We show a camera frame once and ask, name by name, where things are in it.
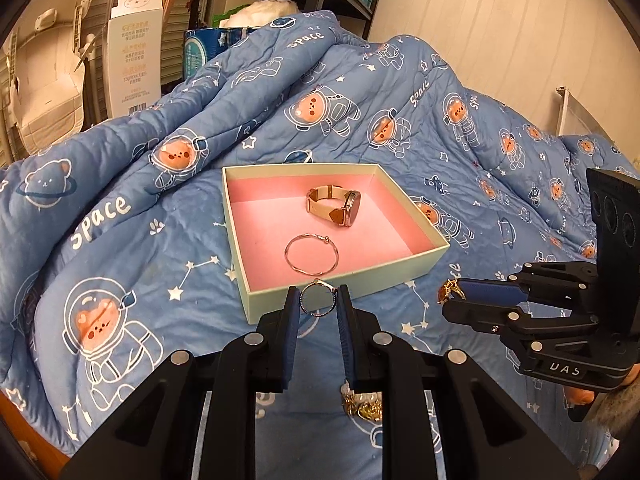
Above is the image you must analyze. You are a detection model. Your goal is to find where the tall white carton box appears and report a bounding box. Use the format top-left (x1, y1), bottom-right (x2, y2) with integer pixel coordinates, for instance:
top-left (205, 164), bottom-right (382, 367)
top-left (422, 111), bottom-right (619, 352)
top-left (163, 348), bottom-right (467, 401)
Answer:
top-left (102, 0), bottom-right (166, 118)

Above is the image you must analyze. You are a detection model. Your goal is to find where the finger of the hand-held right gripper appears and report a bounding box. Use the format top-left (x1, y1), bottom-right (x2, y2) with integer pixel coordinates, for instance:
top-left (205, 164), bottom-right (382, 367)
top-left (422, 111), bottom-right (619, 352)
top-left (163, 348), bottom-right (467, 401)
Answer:
top-left (450, 261), bottom-right (601, 311)
top-left (442, 301), bottom-right (598, 348)

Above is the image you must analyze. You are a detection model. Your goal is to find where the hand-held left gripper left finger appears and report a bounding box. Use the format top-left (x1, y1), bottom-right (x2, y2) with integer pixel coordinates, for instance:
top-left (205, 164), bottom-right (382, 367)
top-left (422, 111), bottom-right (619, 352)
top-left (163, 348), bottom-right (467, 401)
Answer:
top-left (60, 285), bottom-right (301, 480)

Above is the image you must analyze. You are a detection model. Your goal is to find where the gold chain jewelry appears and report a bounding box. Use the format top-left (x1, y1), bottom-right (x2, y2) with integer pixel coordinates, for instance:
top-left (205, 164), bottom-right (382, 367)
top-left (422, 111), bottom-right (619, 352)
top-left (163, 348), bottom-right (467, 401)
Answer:
top-left (341, 384), bottom-right (383, 421)

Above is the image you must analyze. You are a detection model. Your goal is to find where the cream baby high chair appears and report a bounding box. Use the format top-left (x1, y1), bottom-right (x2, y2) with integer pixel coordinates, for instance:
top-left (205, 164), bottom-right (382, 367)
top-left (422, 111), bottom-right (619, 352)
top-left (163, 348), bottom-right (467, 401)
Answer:
top-left (0, 0), bottom-right (108, 156)

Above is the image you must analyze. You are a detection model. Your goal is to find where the white framed panel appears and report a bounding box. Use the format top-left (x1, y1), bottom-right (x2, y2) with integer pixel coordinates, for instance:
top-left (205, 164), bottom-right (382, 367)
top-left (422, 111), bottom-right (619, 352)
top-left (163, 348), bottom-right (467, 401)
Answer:
top-left (555, 87), bottom-right (608, 136)

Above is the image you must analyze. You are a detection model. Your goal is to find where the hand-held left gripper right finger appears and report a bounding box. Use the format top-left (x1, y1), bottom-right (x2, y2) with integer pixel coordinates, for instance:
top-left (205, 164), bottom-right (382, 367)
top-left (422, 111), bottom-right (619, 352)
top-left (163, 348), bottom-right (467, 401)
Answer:
top-left (336, 284), bottom-right (586, 480)

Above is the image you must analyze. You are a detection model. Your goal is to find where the blue tissue package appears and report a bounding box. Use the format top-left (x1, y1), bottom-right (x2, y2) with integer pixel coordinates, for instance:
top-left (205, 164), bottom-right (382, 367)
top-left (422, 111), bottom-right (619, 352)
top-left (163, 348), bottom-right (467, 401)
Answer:
top-left (182, 25), bottom-right (251, 81)

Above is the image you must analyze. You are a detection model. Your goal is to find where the mint green box pink lining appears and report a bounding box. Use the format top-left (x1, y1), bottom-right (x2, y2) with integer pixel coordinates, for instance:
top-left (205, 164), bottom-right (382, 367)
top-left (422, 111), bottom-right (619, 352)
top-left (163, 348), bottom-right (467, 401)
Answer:
top-left (221, 162), bottom-right (451, 324)

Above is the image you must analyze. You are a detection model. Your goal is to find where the blue astronaut bear blanket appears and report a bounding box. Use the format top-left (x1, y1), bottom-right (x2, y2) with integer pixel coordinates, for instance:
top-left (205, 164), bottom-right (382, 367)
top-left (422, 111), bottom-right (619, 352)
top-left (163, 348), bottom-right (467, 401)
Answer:
top-left (0, 10), bottom-right (640, 480)

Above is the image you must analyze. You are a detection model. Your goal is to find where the blue astronaut bear pillow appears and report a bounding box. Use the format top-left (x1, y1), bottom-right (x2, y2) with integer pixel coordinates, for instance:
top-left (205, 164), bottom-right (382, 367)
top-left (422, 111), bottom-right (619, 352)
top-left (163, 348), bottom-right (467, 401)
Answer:
top-left (560, 132), bottom-right (640, 191)

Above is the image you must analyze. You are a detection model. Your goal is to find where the thin rose gold bangle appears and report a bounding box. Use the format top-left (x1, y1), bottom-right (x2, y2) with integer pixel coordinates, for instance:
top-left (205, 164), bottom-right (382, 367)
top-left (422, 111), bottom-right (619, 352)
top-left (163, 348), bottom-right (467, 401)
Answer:
top-left (285, 234), bottom-right (340, 277)

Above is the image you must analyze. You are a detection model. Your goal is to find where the louvered closet door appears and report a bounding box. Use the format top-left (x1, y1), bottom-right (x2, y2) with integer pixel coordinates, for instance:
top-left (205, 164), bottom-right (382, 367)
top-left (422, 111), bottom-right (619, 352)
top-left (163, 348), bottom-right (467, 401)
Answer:
top-left (15, 0), bottom-right (201, 96)

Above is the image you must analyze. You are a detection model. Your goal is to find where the white fluffy stuffing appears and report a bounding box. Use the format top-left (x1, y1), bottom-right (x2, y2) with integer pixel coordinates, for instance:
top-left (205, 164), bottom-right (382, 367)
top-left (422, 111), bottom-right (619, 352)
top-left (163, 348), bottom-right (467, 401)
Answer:
top-left (220, 0), bottom-right (301, 28)

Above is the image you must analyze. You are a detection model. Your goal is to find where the wristwatch with beige strap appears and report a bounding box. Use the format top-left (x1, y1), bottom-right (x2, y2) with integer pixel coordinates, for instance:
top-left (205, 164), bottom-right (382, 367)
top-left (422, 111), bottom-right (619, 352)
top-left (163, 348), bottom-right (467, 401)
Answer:
top-left (306, 185), bottom-right (362, 228)

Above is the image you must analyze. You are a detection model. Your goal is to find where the thin beaded ring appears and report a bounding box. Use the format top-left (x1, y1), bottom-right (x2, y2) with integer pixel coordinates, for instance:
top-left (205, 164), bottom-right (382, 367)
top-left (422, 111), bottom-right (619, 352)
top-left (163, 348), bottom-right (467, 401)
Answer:
top-left (300, 282), bottom-right (337, 317)

